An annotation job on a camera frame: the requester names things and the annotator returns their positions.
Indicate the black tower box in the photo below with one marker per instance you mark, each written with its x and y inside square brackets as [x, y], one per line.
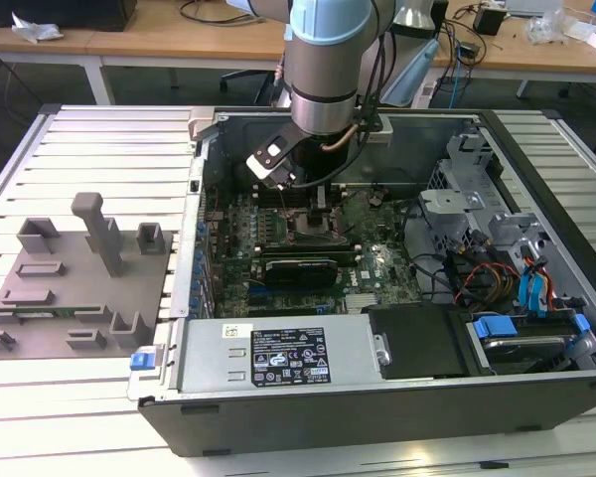
[442, 15]

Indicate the blue case latch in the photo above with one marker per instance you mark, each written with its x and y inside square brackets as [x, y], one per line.
[141, 359]

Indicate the black plastic shroud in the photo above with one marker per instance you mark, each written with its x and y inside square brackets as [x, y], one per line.
[412, 343]

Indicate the grey parts rack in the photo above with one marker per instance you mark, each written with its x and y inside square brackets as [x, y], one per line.
[79, 298]

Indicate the small black box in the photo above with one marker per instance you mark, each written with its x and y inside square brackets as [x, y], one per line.
[489, 22]

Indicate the black computer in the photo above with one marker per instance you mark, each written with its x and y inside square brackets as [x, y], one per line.
[79, 12]

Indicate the thin metal locking lever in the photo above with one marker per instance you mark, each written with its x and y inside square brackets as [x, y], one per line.
[284, 206]

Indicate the hard disk in blue carrier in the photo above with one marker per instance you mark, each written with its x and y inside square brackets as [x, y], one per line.
[521, 345]

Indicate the black open PC case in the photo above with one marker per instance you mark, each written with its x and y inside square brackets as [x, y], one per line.
[377, 417]

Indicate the wooden desk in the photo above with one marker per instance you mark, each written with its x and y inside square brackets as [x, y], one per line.
[129, 42]

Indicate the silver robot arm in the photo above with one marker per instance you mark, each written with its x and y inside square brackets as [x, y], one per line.
[323, 59]

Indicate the crumpled white paper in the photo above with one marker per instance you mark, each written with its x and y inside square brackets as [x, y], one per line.
[37, 30]

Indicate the black graphics card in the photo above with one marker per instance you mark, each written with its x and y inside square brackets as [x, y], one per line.
[303, 273]

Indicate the silver chipset heatsink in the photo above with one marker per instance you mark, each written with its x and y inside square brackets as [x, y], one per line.
[362, 302]

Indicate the black RAM slot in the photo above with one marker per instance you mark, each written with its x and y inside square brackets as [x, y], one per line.
[308, 246]
[308, 257]
[267, 200]

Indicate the silver power supply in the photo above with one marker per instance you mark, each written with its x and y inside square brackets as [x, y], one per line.
[203, 358]

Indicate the green RAM stick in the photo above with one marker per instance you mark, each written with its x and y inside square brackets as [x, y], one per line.
[44, 312]

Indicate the round coin cell battery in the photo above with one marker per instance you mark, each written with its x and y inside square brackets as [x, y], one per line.
[375, 199]

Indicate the silver metal drive cage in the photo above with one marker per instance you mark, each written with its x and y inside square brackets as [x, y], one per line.
[452, 204]

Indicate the CPU socket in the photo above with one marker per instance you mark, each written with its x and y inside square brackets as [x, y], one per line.
[328, 233]

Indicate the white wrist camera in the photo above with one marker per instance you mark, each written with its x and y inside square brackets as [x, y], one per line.
[265, 166]

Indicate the clear plastic bag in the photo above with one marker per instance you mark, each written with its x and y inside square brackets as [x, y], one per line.
[546, 27]

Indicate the green motherboard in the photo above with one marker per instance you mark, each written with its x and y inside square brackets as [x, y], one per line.
[377, 233]

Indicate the black office chair base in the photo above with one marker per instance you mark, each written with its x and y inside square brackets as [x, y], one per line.
[238, 77]

